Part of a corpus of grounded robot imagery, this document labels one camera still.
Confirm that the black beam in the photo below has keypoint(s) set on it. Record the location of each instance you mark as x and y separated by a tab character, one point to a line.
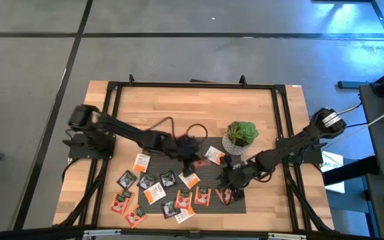
345	173

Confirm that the black crossbar with silver brackets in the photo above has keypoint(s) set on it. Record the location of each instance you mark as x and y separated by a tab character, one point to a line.
192	234

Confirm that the white orange tea packet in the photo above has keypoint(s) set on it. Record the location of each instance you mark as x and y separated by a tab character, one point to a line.
141	163
184	216
189	181
154	193
213	154

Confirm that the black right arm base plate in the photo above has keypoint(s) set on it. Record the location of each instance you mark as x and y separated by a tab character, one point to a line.
310	159

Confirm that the white paper sign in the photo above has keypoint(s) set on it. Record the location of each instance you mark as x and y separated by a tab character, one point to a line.
332	165

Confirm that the grey woven placemat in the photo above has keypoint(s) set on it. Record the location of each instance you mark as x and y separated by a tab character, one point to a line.
212	208

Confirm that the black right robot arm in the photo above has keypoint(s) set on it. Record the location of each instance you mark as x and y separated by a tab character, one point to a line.
295	143

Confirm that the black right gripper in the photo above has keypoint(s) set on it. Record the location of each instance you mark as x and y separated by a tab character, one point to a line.
242	175

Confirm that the succulent in white patterned pot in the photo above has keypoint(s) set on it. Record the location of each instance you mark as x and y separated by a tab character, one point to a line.
242	133

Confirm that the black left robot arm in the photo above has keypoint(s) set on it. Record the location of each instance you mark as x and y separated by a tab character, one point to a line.
125	128

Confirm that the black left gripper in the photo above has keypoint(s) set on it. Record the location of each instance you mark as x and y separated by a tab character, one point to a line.
185	148

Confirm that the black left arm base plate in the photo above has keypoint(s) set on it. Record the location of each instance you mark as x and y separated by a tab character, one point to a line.
78	154

